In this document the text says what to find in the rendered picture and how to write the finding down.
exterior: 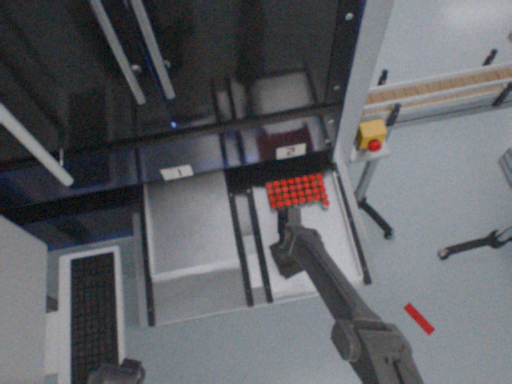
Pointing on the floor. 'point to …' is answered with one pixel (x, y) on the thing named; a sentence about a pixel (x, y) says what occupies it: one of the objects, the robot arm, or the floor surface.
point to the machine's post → (360, 74)
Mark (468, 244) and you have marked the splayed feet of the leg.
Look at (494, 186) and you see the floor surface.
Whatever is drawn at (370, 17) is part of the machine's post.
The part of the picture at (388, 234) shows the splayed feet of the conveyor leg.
